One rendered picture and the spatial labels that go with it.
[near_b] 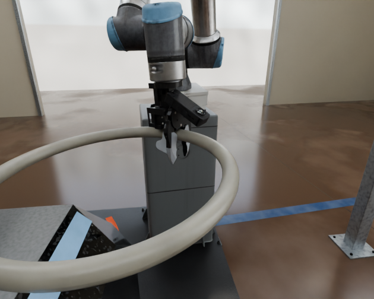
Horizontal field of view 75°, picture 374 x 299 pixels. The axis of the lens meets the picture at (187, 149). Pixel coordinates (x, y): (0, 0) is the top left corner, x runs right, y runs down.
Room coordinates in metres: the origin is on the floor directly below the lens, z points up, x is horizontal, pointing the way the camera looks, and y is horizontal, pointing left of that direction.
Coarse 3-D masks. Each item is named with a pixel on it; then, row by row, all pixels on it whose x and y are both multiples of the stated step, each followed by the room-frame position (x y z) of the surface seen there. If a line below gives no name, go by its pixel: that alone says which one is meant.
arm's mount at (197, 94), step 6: (192, 84) 1.48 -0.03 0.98; (198, 84) 1.48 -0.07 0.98; (186, 90) 1.33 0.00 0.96; (192, 90) 1.32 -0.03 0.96; (198, 90) 1.32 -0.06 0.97; (204, 90) 1.31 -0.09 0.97; (186, 96) 1.27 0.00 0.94; (192, 96) 1.27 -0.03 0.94; (198, 96) 1.28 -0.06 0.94; (204, 96) 1.29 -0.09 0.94; (198, 102) 1.28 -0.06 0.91; (204, 102) 1.29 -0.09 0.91; (204, 108) 1.31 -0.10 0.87
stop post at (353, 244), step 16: (368, 160) 1.24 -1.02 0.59; (368, 176) 1.21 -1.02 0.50; (368, 192) 1.19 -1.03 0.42; (368, 208) 1.17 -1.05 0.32; (352, 224) 1.22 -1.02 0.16; (368, 224) 1.18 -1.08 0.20; (336, 240) 1.25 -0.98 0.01; (352, 240) 1.19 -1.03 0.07; (352, 256) 1.12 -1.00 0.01; (368, 256) 1.12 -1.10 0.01
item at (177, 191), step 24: (144, 120) 1.16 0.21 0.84; (216, 120) 1.24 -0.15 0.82; (144, 144) 1.17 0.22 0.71; (192, 144) 1.22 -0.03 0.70; (144, 168) 1.36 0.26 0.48; (168, 168) 1.19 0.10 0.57; (192, 168) 1.22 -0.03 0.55; (168, 192) 1.19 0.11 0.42; (192, 192) 1.22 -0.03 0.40; (144, 216) 1.47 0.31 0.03; (168, 216) 1.18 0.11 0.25
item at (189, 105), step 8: (168, 96) 0.59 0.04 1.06; (176, 96) 0.59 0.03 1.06; (184, 96) 0.61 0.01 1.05; (176, 104) 0.58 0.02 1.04; (184, 104) 0.57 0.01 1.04; (192, 104) 0.59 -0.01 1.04; (184, 112) 0.56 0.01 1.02; (192, 112) 0.55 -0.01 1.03; (200, 112) 0.56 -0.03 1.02; (192, 120) 0.55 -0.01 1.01; (200, 120) 0.54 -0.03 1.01
